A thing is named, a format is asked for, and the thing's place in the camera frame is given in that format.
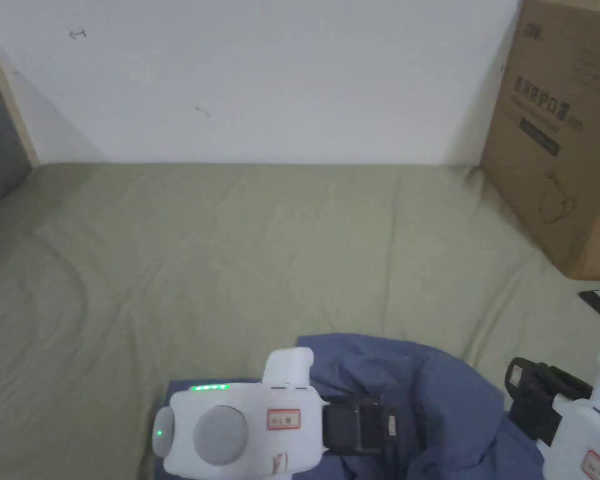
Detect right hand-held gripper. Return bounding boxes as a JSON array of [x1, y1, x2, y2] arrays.
[[504, 344, 600, 480]]

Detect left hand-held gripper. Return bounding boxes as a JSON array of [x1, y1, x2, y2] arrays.
[[152, 347, 399, 479]]

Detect dark blue garment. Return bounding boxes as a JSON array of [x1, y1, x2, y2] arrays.
[[154, 332, 549, 480]]

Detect bed with pale green sheet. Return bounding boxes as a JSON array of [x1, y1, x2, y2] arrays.
[[0, 162, 600, 480]]

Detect brown cardboard carton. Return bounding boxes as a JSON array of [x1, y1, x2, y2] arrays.
[[479, 0, 600, 281]]

